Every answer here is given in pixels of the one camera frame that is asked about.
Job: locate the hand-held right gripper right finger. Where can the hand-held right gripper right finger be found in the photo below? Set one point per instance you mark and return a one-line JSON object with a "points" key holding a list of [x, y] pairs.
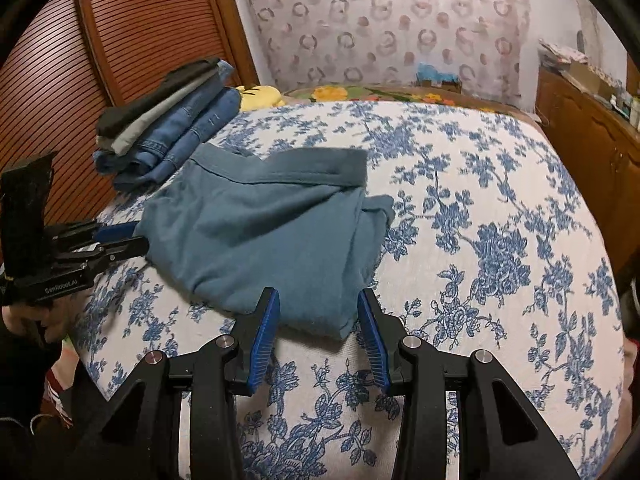
{"points": [[375, 347]]}

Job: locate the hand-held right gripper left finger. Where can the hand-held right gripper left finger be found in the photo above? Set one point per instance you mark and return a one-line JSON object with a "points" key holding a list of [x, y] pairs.
{"points": [[262, 342]]}

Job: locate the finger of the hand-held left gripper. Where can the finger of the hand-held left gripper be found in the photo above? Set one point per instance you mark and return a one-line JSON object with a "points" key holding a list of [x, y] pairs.
{"points": [[117, 231], [125, 249]]}

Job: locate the teal pants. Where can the teal pants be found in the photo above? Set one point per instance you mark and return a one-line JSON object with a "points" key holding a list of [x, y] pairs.
{"points": [[250, 230]]}

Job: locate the person's left hand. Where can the person's left hand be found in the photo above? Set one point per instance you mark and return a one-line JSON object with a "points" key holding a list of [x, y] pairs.
{"points": [[47, 320]]}

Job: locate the folded blue jeans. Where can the folded blue jeans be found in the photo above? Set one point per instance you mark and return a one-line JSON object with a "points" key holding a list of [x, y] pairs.
{"points": [[165, 135], [200, 130]]}

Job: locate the grey folded garment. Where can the grey folded garment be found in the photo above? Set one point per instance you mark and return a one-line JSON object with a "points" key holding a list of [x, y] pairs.
{"points": [[155, 120]]}

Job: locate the black folded garment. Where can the black folded garment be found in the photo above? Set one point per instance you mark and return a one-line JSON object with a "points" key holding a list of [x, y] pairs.
{"points": [[160, 92]]}

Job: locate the red striped cloth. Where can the red striped cloth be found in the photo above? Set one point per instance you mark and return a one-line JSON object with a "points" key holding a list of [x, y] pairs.
{"points": [[57, 390]]}

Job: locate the blue floral bedspread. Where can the blue floral bedspread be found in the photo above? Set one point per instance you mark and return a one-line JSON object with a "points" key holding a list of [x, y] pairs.
{"points": [[475, 210]]}

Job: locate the louvered wooden wardrobe door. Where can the louvered wooden wardrobe door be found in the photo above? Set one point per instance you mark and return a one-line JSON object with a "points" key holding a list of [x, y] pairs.
{"points": [[100, 50]]}

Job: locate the yellow plush toy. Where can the yellow plush toy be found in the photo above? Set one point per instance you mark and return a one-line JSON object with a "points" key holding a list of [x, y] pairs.
{"points": [[260, 97]]}

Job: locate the yellow flower mat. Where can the yellow flower mat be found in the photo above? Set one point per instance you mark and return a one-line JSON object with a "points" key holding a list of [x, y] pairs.
{"points": [[350, 94]]}

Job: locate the pink fleece blanket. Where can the pink fleece blanket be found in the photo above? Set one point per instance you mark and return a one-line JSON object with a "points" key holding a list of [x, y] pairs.
{"points": [[631, 370]]}

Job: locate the blue crumpled bag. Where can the blue crumpled bag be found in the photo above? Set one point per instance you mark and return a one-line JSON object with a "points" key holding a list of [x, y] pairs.
{"points": [[437, 76]]}

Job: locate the wooden cabinet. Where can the wooden cabinet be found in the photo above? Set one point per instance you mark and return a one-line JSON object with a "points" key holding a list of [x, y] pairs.
{"points": [[590, 150]]}

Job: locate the cardboard box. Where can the cardboard box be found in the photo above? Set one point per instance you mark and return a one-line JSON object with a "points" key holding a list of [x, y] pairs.
{"points": [[582, 71]]}

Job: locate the stack of papers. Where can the stack of papers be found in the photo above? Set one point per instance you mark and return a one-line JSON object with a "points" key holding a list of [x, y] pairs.
{"points": [[560, 52]]}

